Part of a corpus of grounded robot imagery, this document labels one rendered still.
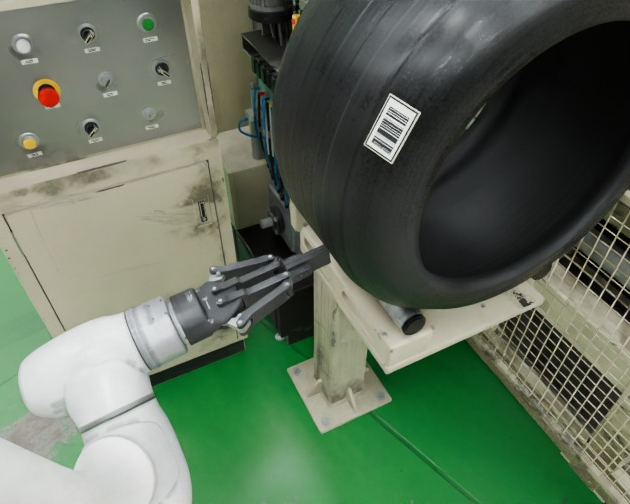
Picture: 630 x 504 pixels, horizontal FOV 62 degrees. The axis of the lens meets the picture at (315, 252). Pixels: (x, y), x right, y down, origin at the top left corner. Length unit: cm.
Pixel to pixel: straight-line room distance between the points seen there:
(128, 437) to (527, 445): 142
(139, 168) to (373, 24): 83
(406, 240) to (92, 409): 44
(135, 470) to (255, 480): 106
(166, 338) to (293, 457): 108
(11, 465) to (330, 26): 56
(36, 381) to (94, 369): 7
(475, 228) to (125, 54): 81
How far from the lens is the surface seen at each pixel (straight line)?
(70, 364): 74
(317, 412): 180
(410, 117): 56
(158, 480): 71
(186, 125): 135
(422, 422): 184
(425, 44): 57
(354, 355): 163
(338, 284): 101
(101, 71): 126
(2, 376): 218
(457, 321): 104
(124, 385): 73
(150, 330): 73
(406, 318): 88
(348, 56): 63
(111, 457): 69
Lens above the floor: 159
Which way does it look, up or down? 44 degrees down
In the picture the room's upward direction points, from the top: straight up
